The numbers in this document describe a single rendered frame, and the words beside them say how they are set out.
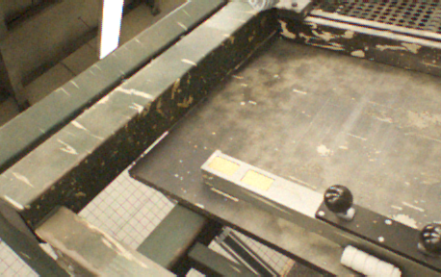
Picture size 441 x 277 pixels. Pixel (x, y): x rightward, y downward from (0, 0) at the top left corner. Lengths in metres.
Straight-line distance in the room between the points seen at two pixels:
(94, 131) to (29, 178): 0.14
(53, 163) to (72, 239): 0.14
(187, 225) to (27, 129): 0.67
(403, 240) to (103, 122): 0.54
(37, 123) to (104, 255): 0.71
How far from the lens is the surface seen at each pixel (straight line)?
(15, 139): 1.26
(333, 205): 0.54
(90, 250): 0.66
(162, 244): 0.74
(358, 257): 0.64
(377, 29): 1.08
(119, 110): 0.80
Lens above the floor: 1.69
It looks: 1 degrees up
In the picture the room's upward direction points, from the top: 48 degrees counter-clockwise
